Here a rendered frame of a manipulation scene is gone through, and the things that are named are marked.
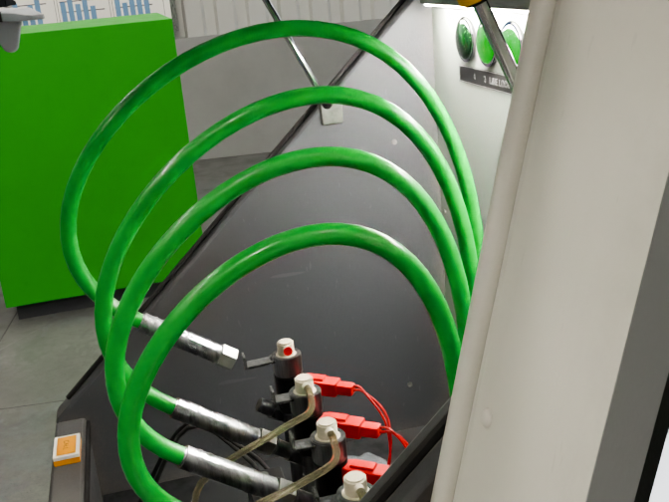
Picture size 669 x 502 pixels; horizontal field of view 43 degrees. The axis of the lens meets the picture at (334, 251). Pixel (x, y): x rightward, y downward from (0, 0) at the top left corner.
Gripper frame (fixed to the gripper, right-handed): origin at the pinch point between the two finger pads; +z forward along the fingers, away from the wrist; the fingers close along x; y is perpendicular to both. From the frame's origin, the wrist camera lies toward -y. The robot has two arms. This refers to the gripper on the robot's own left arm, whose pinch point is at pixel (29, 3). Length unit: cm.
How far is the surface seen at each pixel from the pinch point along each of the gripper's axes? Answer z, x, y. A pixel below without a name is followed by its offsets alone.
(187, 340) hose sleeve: -8, 69, 20
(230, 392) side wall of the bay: 7, 44, 46
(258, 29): 1, 68, -7
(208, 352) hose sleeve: -7, 70, 21
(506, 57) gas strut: -2, 100, -10
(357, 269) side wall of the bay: 25, 48, 31
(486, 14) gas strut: -3, 100, -13
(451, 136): 17, 75, 4
